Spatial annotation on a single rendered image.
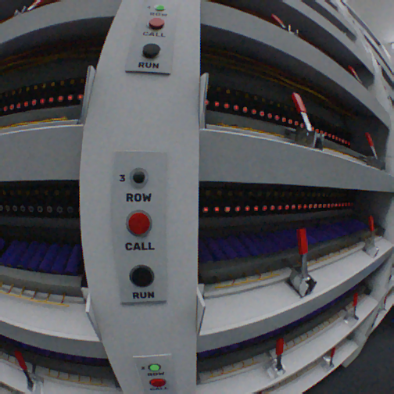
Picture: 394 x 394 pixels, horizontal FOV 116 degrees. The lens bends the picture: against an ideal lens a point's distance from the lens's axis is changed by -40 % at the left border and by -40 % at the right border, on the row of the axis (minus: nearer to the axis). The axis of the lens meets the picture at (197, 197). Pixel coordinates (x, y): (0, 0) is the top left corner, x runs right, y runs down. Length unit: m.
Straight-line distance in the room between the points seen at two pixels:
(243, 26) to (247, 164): 0.19
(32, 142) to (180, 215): 0.14
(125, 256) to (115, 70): 0.15
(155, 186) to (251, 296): 0.18
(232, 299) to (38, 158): 0.25
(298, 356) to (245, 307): 0.25
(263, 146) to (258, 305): 0.18
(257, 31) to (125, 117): 0.22
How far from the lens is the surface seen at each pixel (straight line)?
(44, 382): 0.43
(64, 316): 0.24
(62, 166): 0.18
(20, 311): 0.27
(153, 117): 0.16
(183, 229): 0.16
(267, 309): 0.26
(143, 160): 0.15
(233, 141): 0.18
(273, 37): 0.32
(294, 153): 0.23
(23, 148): 0.19
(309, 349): 0.49
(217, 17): 0.28
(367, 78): 0.79
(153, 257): 0.16
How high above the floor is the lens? 0.66
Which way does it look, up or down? 1 degrees down
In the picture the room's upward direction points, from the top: 1 degrees clockwise
